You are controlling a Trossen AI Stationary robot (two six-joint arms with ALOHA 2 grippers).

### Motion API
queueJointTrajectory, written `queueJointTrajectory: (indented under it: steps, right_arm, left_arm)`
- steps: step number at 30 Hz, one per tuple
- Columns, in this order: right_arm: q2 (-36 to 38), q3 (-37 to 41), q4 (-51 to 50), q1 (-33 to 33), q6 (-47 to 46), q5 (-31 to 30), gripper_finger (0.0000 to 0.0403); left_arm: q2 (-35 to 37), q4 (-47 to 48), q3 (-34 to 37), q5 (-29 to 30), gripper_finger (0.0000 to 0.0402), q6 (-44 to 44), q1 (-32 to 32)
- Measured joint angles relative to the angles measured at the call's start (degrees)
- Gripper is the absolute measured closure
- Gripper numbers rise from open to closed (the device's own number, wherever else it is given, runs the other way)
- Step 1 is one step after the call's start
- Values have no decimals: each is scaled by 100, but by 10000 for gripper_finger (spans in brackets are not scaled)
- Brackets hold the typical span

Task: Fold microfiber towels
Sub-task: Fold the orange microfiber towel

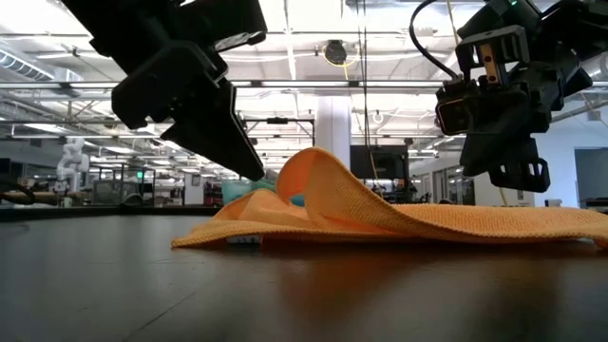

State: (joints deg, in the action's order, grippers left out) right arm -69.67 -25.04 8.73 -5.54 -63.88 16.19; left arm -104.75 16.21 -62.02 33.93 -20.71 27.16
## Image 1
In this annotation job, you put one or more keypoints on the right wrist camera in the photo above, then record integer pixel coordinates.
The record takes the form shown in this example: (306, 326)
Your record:
(453, 114)

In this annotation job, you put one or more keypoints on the orange microfiber towel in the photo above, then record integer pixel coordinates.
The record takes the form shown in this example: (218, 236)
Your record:
(380, 218)

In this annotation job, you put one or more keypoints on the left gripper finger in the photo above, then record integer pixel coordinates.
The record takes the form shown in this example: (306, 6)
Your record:
(223, 138)
(166, 85)

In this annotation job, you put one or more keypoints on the black monitor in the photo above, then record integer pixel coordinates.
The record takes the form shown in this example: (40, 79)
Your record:
(377, 161)

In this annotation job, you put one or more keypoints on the teal plastic bin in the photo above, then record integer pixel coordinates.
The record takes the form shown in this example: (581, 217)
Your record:
(242, 190)

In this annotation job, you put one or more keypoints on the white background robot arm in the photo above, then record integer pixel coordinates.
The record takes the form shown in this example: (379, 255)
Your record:
(71, 164)

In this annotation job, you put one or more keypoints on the black table frame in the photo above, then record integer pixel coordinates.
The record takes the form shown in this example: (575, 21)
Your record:
(95, 213)

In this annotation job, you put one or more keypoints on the silver ventilation duct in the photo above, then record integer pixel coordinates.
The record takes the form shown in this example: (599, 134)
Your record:
(579, 111)

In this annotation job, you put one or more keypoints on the white pillar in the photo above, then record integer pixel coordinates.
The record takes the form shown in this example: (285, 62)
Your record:
(332, 128)

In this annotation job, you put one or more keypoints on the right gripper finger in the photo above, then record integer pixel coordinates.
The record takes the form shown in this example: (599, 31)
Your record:
(520, 176)
(494, 154)

